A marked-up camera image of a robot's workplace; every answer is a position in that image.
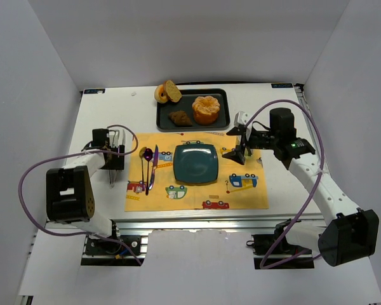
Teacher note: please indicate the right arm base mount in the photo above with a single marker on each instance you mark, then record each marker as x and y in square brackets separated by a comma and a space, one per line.
[261, 243]

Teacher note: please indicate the brown chocolate bread piece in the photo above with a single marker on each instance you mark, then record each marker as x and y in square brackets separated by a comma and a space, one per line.
[180, 118]

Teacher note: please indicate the black baking tray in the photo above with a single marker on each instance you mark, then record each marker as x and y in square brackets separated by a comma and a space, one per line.
[165, 124]

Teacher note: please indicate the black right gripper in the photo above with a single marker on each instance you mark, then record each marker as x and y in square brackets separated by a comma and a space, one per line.
[246, 142]

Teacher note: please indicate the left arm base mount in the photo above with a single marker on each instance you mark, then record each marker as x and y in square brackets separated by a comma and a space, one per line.
[97, 252]

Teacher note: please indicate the yellow car print placemat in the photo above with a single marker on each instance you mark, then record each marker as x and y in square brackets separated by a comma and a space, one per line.
[237, 187]

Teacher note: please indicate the purple iridescent knife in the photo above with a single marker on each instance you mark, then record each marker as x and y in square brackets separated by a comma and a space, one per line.
[154, 166]

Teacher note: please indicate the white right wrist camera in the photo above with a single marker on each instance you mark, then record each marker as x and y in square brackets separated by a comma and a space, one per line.
[241, 119]

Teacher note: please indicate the orange bundt cake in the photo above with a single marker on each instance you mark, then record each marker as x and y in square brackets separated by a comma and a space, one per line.
[206, 110]

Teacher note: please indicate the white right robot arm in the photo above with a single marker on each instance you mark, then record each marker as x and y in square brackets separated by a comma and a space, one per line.
[350, 232]

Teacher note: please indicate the purple iridescent spoon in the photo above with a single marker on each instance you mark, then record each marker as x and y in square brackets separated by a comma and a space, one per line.
[148, 156]

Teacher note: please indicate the glazed donut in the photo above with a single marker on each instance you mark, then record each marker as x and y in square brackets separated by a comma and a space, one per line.
[160, 95]

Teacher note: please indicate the sliced baguette piece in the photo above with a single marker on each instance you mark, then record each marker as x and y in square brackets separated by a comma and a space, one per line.
[172, 91]

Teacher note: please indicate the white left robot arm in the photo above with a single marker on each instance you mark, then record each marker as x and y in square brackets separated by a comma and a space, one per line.
[69, 194]

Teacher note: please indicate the silver metal tongs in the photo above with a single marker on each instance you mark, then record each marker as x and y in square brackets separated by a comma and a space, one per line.
[117, 138]

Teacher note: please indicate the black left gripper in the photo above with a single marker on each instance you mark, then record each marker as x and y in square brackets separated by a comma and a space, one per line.
[117, 157]

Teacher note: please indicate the teal square plate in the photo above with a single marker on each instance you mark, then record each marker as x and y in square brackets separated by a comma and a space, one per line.
[195, 163]

